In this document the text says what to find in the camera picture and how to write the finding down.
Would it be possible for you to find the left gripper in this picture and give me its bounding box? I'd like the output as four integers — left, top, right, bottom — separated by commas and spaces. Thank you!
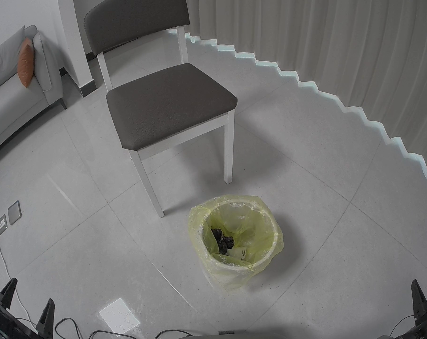
0, 278, 56, 339

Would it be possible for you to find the yellow plastic bag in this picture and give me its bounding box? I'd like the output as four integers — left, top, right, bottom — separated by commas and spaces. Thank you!
188, 194, 285, 291

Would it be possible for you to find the black plastic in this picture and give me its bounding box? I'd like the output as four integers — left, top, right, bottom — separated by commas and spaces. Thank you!
211, 227, 236, 255

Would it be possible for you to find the white trash bin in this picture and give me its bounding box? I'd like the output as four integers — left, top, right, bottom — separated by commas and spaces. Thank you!
197, 198, 283, 289

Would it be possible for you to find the pale grey sofa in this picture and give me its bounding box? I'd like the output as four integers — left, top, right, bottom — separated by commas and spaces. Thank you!
0, 25, 68, 161

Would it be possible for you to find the orange cushion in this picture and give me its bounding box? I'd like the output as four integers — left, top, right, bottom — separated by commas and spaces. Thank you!
18, 37, 35, 88

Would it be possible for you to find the grey and white chair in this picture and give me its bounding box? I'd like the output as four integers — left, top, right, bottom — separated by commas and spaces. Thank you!
83, 0, 238, 219

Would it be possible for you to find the white curtain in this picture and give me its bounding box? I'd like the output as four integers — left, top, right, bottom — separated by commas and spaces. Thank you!
173, 0, 427, 184

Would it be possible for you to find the black cable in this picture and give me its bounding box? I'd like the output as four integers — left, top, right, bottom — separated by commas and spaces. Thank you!
54, 317, 81, 337
156, 328, 191, 339
390, 314, 418, 339

